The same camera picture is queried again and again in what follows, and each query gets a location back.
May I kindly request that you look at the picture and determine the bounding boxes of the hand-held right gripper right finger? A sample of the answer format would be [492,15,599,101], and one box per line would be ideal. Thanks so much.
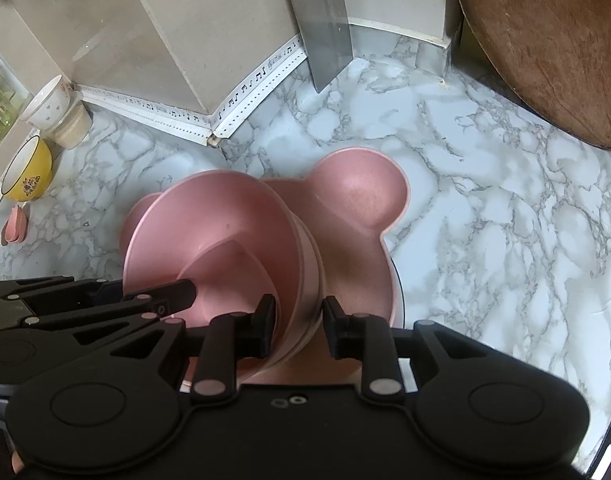
[323,296,491,403]

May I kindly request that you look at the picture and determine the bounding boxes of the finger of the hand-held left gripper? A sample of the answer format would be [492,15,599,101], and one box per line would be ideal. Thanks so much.
[0,275,126,313]
[22,279,198,346]

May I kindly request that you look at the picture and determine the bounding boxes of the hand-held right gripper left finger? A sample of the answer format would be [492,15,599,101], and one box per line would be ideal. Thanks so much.
[110,294,277,402]

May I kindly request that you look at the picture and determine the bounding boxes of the cream bowl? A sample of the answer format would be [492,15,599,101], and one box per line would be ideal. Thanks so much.
[262,180,329,366]

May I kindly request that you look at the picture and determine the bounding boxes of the large white plate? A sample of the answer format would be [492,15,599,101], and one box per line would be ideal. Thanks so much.
[385,255,417,393]

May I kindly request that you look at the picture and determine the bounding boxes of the pink bowl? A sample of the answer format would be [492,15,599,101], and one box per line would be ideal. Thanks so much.
[122,170,306,386]

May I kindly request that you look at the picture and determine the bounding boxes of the pink bear-shaped plate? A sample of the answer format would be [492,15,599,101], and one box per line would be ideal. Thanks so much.
[119,147,411,386]

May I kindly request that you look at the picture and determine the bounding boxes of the small pink item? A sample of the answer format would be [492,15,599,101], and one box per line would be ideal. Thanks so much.
[1,206,30,246]

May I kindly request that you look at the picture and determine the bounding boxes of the yellow bowl with dark rim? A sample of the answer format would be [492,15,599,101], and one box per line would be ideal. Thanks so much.
[0,136,53,202]

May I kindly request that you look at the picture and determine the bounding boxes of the beige container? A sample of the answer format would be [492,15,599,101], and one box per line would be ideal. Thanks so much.
[52,105,93,150]

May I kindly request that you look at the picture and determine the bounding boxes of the white floral cup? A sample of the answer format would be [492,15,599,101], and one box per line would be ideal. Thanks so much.
[19,75,72,136]

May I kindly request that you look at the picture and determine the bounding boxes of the white music-note edge tape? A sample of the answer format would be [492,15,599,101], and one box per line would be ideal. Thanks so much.
[72,34,307,148]

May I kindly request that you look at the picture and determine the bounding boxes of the round wooden cutting board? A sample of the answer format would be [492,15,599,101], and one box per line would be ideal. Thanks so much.
[450,0,611,152]

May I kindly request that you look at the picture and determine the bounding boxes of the cleaver with wooden handle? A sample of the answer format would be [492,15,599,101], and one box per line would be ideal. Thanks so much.
[278,0,351,93]

